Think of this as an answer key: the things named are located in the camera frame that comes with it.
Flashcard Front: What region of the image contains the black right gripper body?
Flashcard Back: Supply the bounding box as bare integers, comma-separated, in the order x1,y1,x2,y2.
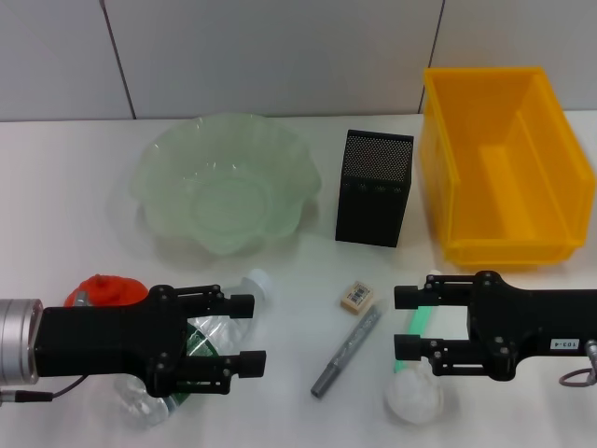
465,271,597,382

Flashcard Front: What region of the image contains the right gripper cable with connectors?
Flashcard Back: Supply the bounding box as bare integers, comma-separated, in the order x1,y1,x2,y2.
559,340,597,387

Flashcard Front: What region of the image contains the white paper ball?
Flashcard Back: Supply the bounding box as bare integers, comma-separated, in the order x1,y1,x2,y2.
384,363,444,425

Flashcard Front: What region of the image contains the pale green glass fruit plate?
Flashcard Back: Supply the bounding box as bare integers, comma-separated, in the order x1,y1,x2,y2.
129,113,324,257

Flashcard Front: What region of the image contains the clear water bottle green label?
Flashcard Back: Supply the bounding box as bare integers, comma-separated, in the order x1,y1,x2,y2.
114,269,274,428

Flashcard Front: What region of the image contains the grey marker pen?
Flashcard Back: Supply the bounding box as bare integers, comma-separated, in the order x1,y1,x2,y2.
311,305,383,399

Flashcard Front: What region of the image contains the black mesh pen holder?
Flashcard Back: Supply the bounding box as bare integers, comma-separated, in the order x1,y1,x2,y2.
334,129,415,248

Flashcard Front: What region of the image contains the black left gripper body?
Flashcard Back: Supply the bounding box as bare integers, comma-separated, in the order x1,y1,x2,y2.
35,284,188,399

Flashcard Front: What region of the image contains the beige eraser with barcode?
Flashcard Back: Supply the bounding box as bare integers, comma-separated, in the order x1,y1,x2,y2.
340,279,375,310

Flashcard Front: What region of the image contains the yellow plastic bin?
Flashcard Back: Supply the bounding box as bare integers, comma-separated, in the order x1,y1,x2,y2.
422,66,597,268

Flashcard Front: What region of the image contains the left gripper cable with connector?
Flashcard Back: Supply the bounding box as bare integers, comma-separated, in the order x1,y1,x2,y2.
0,372,86,403

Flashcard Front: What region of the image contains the mint green retractable pen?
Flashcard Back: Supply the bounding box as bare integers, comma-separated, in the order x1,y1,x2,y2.
394,270,442,375

